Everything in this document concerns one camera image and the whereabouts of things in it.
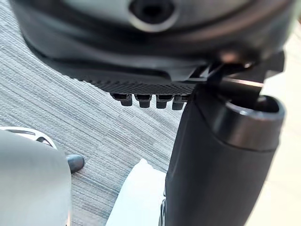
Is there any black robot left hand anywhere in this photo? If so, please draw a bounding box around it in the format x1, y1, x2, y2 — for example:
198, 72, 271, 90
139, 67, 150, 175
8, 0, 298, 226

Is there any robot dark foot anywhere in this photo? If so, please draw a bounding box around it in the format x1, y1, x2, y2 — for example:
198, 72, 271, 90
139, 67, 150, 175
66, 154, 85, 174

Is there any robot silver leg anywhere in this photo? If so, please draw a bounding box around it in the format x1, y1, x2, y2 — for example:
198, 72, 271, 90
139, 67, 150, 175
0, 126, 72, 226

